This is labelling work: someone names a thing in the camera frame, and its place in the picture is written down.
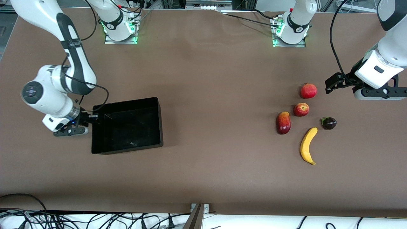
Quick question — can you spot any black rectangular plastic box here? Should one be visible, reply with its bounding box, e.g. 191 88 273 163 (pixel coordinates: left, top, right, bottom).
91 97 164 155

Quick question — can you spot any yellow banana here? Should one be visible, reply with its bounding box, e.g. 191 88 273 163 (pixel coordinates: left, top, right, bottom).
300 127 318 165

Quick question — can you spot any black equipment box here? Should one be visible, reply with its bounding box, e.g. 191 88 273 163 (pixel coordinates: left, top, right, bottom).
232 0 256 10

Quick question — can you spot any red pomegranate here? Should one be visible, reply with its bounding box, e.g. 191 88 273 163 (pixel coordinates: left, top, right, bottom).
300 83 318 99

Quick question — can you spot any dark purple round fruit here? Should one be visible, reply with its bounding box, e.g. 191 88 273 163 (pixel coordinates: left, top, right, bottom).
321 117 337 130

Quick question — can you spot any red apple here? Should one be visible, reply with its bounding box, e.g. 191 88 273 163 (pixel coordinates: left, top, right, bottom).
293 103 309 117

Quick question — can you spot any red yellow mango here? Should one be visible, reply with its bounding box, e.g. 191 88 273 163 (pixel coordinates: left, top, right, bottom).
276 111 291 135

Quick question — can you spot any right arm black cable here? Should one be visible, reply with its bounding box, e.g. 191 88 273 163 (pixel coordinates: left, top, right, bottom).
62 0 110 113

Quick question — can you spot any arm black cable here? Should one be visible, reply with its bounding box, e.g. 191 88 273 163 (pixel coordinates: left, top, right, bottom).
329 0 350 78
62 0 110 113

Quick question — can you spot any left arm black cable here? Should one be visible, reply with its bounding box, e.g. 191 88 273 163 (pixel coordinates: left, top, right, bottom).
329 0 350 78

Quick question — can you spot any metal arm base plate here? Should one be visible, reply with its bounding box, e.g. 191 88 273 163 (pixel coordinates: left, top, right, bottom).
104 33 138 45
272 37 306 48

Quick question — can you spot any black velcro cable strap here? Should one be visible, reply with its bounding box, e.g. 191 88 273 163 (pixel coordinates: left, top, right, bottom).
61 38 82 49

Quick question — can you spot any black looped floor cable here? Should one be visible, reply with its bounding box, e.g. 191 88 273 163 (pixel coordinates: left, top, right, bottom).
0 193 48 213

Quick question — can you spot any black tabletop cable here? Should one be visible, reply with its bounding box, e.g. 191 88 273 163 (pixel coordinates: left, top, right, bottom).
253 9 282 21
221 13 279 28

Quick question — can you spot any black base connector cable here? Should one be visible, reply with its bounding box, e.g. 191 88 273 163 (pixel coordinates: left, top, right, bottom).
127 0 154 23

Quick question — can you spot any dark camera pole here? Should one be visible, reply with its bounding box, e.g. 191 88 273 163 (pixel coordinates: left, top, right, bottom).
183 204 204 229

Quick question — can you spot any aluminium frame rail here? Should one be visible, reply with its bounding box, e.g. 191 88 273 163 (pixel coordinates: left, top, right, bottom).
185 0 233 7

